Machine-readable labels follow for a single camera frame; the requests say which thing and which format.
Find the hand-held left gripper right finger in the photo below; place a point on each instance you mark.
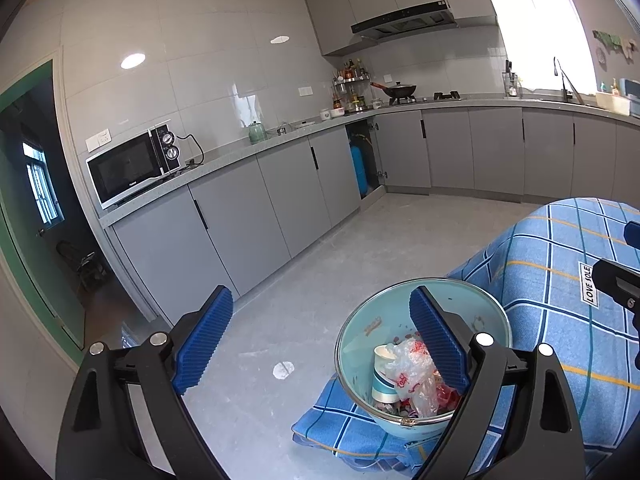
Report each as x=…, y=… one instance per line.
x=440, y=340

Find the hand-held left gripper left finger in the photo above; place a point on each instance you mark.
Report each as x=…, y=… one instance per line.
x=205, y=340

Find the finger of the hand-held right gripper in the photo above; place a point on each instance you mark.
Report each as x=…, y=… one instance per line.
x=633, y=235
x=617, y=280

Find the clear plastic bag red print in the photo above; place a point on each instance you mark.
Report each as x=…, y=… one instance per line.
x=415, y=375

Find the white paper cup teal band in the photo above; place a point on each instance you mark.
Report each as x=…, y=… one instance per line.
x=382, y=375

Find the light blue bin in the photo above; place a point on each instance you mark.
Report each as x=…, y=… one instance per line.
x=360, y=340

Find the blue plaid tablecloth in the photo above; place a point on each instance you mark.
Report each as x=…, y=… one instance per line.
x=540, y=260

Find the white plastic basin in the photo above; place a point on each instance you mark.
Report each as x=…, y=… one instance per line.
x=612, y=102

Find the dark chair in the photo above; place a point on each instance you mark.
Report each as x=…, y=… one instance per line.
x=82, y=265

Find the blue dish rack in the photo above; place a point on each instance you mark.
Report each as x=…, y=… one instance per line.
x=631, y=90

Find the black kitchen faucet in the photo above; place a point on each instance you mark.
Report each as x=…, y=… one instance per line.
x=565, y=80

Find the grey kitchen base cabinets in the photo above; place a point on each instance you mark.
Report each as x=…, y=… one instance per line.
x=475, y=150

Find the white black microwave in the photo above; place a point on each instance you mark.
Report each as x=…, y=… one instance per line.
x=125, y=167

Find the knife holder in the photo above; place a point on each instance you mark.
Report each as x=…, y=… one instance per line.
x=512, y=85

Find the bright kitchen window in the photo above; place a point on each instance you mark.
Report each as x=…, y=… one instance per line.
x=540, y=35

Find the black gas stove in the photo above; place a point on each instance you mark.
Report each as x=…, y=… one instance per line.
x=445, y=96

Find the white bowl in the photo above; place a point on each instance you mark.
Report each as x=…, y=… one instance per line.
x=337, y=111

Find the black wok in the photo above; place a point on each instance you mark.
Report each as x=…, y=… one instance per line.
x=400, y=91

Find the spice rack with bottles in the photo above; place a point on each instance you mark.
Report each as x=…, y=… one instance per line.
x=352, y=85

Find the black range hood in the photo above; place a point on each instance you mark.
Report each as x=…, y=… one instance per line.
x=405, y=20

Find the hanging wall cloths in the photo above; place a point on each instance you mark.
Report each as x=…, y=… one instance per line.
x=610, y=39

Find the white wall socket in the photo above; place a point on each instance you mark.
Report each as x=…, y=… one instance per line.
x=97, y=141

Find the green door frame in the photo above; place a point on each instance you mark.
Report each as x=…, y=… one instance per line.
x=30, y=80

